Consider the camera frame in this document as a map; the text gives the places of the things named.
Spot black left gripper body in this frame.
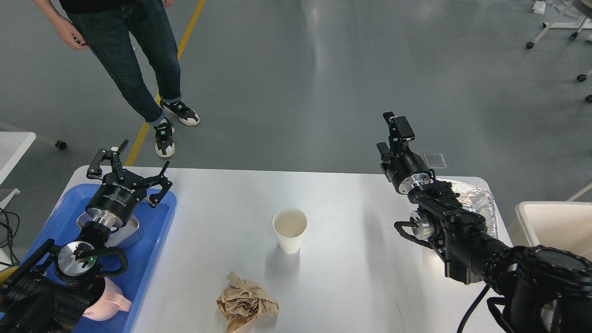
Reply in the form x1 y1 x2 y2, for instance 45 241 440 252
86 171 147 228

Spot crumpled brown paper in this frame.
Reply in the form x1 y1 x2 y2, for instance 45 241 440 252
216 271 280 333

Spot clear floor plate right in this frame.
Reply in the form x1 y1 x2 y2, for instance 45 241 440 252
423 153 447 169

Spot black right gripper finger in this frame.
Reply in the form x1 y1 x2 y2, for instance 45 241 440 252
376 142 394 182
382 112 416 159

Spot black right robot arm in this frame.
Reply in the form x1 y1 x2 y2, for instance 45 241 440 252
376 112 592 333

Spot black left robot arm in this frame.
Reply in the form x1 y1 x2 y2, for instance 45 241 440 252
1 141 176 333

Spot pink ribbed mug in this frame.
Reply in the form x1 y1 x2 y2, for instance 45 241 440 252
83 277 133 321

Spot blue plastic tray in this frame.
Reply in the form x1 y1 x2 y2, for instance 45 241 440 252
25 184 176 333

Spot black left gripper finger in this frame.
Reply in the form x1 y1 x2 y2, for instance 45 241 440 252
86 139 130 182
137 161 172 207

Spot person in dark clothes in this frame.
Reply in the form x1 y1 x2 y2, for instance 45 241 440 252
35 0 200 158

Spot white rolling chair base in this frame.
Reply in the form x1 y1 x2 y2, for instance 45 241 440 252
521 0 591 108

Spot white paper cup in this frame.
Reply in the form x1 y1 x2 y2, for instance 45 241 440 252
272 207 308 254

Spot stainless steel rectangular tray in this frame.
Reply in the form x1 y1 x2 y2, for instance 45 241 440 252
77 209 142 249

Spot beige plastic bin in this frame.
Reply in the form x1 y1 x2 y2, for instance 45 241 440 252
506 202 592 260

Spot aluminium foil tray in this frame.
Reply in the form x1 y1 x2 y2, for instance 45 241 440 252
437 179 499 239

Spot black cables at left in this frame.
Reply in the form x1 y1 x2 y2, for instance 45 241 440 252
0 208 21 268

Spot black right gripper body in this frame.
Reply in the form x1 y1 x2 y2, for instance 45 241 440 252
385 149 432 195

